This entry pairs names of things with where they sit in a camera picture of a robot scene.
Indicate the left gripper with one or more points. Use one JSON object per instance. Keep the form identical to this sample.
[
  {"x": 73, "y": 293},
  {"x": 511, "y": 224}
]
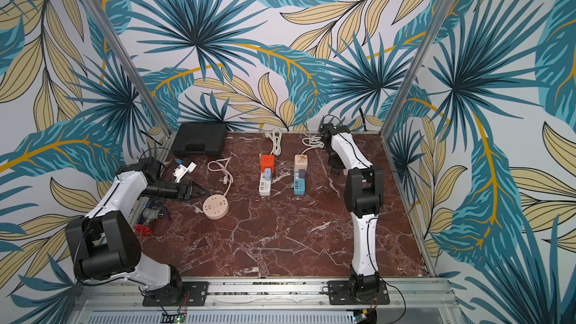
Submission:
[{"x": 185, "y": 191}]

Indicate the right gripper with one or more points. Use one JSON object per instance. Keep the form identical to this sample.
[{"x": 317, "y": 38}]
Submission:
[{"x": 336, "y": 167}]

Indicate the round pink power socket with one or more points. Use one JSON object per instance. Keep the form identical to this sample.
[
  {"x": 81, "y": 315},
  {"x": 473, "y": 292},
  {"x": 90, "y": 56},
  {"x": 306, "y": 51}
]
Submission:
[{"x": 215, "y": 207}]

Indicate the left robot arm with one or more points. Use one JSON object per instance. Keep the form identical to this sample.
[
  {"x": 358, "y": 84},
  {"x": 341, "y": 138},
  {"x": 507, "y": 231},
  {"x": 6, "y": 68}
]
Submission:
[{"x": 103, "y": 245}]

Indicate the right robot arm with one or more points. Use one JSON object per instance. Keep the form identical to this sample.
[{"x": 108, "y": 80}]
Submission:
[{"x": 363, "y": 198}]

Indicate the peach plug adapter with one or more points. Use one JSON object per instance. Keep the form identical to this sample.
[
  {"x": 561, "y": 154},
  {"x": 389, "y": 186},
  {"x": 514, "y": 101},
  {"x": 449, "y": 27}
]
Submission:
[{"x": 300, "y": 162}]

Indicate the blue plug adapter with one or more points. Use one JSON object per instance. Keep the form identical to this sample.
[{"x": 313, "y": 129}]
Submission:
[{"x": 268, "y": 174}]

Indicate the red plug adapter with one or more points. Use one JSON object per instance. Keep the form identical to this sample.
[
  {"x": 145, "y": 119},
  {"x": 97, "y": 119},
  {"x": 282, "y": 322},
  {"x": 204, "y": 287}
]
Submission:
[{"x": 267, "y": 161}]

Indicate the teal power strip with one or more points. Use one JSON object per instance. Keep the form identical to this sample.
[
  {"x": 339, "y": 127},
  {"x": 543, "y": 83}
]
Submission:
[{"x": 298, "y": 185}]

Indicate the black plastic case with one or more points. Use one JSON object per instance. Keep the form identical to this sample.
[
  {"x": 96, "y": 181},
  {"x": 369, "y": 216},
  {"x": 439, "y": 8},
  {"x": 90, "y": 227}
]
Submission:
[{"x": 194, "y": 138}]

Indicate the red clamp tool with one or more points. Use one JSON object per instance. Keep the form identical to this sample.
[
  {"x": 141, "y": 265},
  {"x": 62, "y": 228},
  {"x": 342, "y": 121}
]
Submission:
[{"x": 142, "y": 230}]

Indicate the white power strip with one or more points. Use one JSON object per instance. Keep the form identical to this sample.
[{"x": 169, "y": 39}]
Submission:
[{"x": 264, "y": 186}]

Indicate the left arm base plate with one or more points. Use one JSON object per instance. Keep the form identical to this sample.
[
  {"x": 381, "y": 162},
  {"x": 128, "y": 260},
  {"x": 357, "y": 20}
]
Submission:
[{"x": 192, "y": 294}]

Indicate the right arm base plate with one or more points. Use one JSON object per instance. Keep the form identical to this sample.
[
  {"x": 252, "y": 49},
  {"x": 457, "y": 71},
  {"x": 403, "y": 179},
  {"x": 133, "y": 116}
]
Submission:
[{"x": 344, "y": 293}]

